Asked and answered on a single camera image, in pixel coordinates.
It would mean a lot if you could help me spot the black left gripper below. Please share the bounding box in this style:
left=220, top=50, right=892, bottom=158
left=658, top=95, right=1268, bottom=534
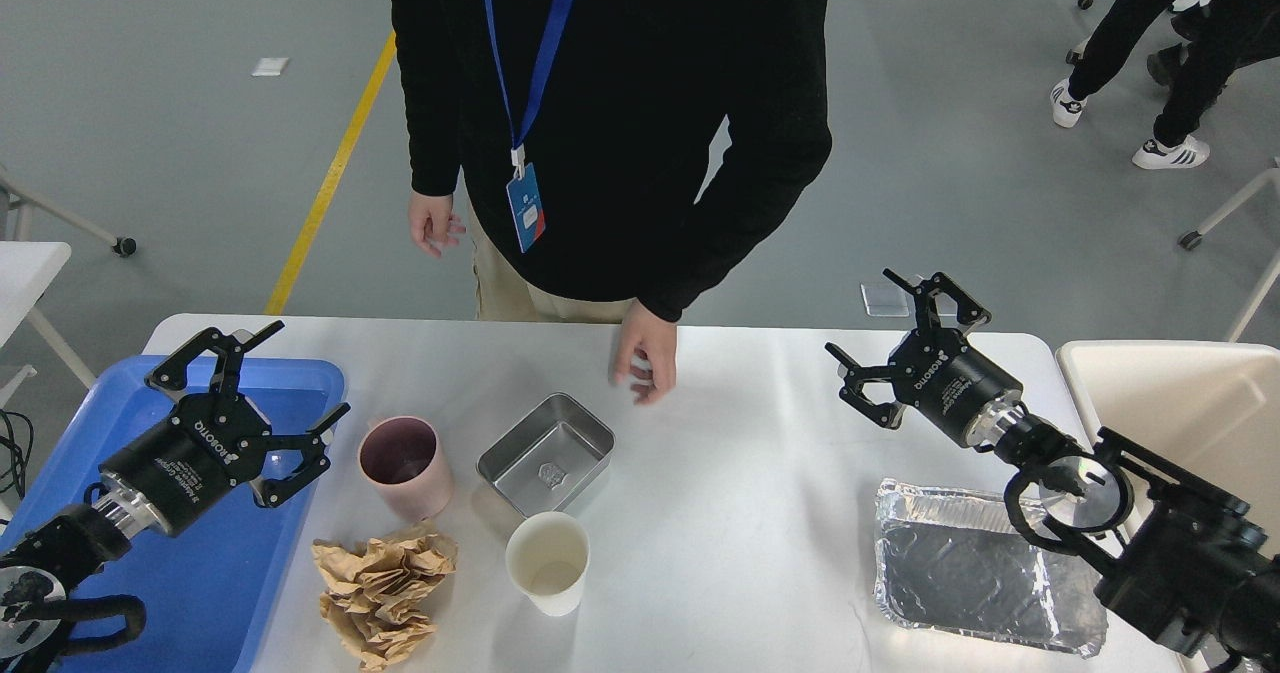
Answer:
left=99, top=319, right=351, bottom=537

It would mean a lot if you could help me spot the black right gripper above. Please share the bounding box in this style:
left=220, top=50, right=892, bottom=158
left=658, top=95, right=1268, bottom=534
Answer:
left=826, top=269, right=1025, bottom=449

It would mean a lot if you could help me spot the pink ribbed mug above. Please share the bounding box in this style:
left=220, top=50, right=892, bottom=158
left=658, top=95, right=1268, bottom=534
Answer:
left=358, top=415, right=454, bottom=522

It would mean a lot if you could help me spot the stainless steel rectangular container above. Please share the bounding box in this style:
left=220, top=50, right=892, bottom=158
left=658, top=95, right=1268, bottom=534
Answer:
left=477, top=392, right=616, bottom=519

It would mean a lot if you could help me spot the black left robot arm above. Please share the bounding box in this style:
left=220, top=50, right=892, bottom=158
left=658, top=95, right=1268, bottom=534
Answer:
left=3, top=321, right=349, bottom=672

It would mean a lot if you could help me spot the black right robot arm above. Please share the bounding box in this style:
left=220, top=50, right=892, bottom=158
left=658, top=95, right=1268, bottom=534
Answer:
left=826, top=269, right=1279, bottom=672

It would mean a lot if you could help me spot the person's left hand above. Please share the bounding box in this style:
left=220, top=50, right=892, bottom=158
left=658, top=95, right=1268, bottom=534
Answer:
left=611, top=301, right=678, bottom=407

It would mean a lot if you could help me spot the person's right hand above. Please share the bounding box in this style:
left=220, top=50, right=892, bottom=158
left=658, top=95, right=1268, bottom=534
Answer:
left=407, top=191, right=467, bottom=258

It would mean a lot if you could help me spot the aluminium foil tray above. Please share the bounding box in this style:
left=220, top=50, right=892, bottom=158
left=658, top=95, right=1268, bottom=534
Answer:
left=874, top=479, right=1108, bottom=658

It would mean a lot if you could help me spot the crumpled brown paper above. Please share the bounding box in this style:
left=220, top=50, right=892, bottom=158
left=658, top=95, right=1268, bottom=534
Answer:
left=311, top=519, right=460, bottom=672

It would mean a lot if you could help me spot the white side table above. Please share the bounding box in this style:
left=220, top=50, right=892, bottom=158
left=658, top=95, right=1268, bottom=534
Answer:
left=1, top=241, right=96, bottom=389

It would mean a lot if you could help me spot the beige plastic bin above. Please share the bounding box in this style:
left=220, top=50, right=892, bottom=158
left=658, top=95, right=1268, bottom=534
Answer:
left=1057, top=340, right=1279, bottom=555

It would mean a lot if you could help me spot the white paper cup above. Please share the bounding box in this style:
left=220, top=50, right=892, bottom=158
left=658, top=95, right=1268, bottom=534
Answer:
left=506, top=512, right=590, bottom=617

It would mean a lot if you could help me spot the person in black sweater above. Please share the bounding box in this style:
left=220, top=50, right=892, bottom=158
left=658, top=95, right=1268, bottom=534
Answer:
left=390, top=0, right=831, bottom=322

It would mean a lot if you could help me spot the person in black trousers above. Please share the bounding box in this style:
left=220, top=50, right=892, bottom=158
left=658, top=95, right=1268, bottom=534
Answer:
left=1050, top=0, right=1280, bottom=171

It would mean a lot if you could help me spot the white chair frame right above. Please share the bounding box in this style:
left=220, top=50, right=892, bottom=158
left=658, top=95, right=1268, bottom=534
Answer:
left=1178, top=157, right=1280, bottom=344

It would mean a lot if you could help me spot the blue lanyard with badge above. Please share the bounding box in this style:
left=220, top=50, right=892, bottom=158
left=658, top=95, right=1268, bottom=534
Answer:
left=476, top=0, right=589, bottom=255

